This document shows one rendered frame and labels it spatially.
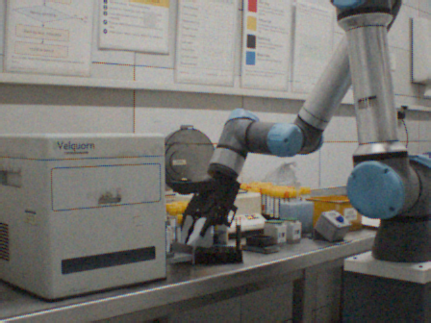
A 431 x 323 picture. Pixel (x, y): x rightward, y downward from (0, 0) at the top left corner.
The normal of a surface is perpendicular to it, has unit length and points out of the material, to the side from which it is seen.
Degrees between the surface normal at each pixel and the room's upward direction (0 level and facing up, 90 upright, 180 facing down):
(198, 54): 93
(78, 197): 90
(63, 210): 90
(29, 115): 90
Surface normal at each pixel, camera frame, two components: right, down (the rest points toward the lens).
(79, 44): 0.72, 0.12
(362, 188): -0.60, 0.17
